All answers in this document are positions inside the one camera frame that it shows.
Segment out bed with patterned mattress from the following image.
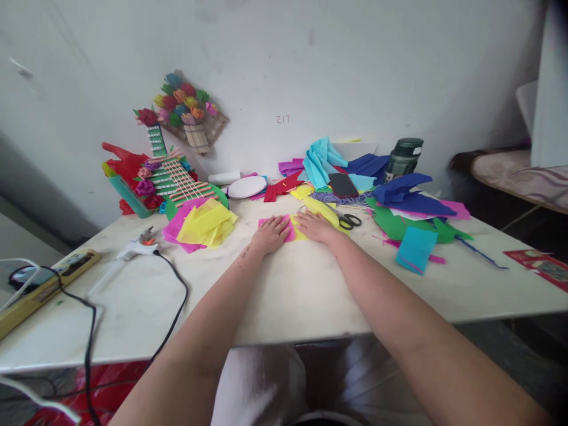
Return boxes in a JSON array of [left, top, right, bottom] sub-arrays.
[[447, 148, 568, 216]]

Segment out long yellow wooden box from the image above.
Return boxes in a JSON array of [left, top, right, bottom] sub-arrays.
[[0, 248, 104, 341]]

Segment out white cable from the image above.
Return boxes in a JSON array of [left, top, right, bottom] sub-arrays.
[[0, 257, 83, 426]]

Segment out red packet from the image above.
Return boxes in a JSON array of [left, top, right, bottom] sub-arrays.
[[503, 249, 568, 293]]

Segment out black phone with red case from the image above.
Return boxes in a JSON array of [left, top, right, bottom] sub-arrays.
[[328, 172, 360, 199]]

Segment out purple fringe strip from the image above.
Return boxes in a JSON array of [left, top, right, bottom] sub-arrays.
[[309, 190, 370, 208]]

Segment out yellow paper square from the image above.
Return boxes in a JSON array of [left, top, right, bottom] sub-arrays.
[[290, 214, 312, 243]]

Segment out person's legs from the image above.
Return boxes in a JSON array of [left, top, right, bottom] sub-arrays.
[[210, 340, 444, 426]]

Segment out green tube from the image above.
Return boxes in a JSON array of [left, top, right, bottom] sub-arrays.
[[102, 163, 153, 220]]

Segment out pink paper sheet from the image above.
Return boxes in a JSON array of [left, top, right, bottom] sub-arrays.
[[438, 199, 472, 221]]

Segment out magenta crepe paper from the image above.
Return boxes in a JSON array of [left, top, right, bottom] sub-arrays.
[[278, 157, 308, 177]]

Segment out blue string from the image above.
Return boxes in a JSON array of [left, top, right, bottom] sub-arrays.
[[454, 234, 510, 270]]

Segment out white glue gun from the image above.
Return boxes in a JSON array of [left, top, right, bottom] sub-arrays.
[[88, 225, 163, 299]]

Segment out pile of yellow pink tissue sheets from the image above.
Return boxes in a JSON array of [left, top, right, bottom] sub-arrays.
[[162, 198, 240, 254]]

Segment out person's right hand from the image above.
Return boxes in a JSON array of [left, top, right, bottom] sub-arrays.
[[294, 210, 350, 244]]

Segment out paper guitar craft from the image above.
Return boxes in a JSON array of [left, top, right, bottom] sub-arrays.
[[134, 108, 230, 221]]

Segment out red paper scraps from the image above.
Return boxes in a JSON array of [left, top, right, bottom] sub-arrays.
[[263, 170, 305, 203]]

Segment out paper flower bouquet craft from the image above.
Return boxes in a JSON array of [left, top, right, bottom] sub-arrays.
[[152, 70, 230, 157]]

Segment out dark blue crepe paper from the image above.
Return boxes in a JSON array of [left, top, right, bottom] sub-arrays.
[[346, 152, 459, 219]]

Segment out person's left fingers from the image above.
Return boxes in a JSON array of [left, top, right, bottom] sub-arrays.
[[257, 215, 288, 231]]

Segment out dark green thermos bottle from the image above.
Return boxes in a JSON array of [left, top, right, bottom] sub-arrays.
[[384, 137, 425, 183]]

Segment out yellow crepe paper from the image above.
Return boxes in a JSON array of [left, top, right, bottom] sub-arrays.
[[301, 195, 352, 237]]

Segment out light blue crepe paper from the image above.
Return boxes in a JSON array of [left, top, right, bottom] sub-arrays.
[[302, 136, 350, 188]]

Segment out green paper sheet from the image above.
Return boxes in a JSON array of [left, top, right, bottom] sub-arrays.
[[365, 195, 475, 244]]

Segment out black cable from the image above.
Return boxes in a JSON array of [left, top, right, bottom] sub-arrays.
[[8, 250, 190, 426]]

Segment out person's left hand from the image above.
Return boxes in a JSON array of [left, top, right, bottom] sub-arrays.
[[251, 215, 293, 255]]

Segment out black handled scissors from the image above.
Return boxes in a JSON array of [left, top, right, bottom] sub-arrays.
[[327, 202, 363, 231]]

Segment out red bag under table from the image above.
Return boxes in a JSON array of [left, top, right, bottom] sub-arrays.
[[24, 360, 150, 426]]

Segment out pink paper square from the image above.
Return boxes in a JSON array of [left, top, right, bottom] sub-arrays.
[[258, 214, 296, 244]]

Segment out cyan paper piece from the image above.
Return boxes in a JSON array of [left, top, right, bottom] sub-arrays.
[[395, 225, 440, 276]]

